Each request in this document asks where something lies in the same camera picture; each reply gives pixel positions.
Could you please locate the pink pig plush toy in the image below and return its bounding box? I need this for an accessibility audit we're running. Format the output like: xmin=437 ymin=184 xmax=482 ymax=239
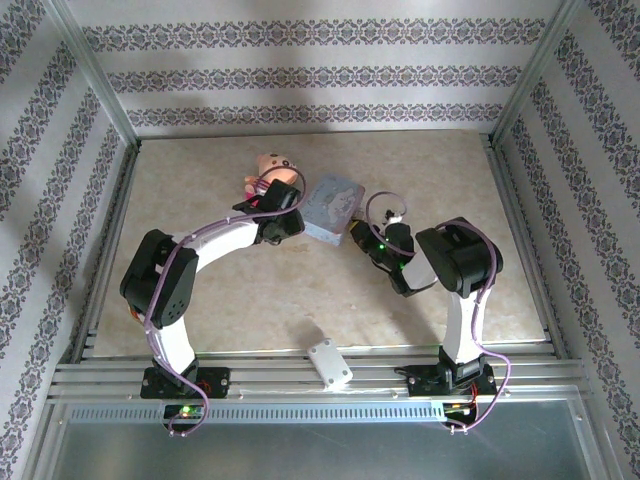
xmin=243 ymin=153 xmax=300 ymax=200

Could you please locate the grey metal panel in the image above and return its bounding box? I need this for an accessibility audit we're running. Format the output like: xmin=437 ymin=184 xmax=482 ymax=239
xmin=29 ymin=402 xmax=609 ymax=480

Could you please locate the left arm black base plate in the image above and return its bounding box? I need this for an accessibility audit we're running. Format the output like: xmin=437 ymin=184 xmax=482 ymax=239
xmin=140 ymin=366 xmax=231 ymax=400

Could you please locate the white mounting bracket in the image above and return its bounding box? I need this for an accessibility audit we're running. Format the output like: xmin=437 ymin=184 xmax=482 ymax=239
xmin=306 ymin=338 xmax=354 ymax=392

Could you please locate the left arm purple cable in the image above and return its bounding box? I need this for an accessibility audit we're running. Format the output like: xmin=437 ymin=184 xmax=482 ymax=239
xmin=143 ymin=164 xmax=309 ymax=439

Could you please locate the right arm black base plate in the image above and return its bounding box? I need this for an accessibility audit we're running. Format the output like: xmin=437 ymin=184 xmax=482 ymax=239
xmin=394 ymin=363 xmax=499 ymax=399

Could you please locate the controller board green light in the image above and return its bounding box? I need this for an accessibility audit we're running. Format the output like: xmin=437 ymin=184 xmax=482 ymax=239
xmin=163 ymin=403 xmax=207 ymax=420

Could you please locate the aluminium side rail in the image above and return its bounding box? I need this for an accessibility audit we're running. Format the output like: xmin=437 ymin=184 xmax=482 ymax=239
xmin=480 ymin=133 xmax=569 ymax=359
xmin=74 ymin=142 xmax=142 ymax=361

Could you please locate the aluminium frame post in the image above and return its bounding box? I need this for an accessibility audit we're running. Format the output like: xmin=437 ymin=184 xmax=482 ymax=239
xmin=43 ymin=0 xmax=142 ymax=147
xmin=488 ymin=0 xmax=585 ymax=146

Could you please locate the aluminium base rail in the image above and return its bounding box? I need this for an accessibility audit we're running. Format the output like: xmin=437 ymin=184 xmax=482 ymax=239
xmin=47 ymin=348 xmax=586 ymax=402

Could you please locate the slotted grey cable duct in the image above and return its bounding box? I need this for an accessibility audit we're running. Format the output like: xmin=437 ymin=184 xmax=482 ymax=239
xmin=67 ymin=402 xmax=449 ymax=424

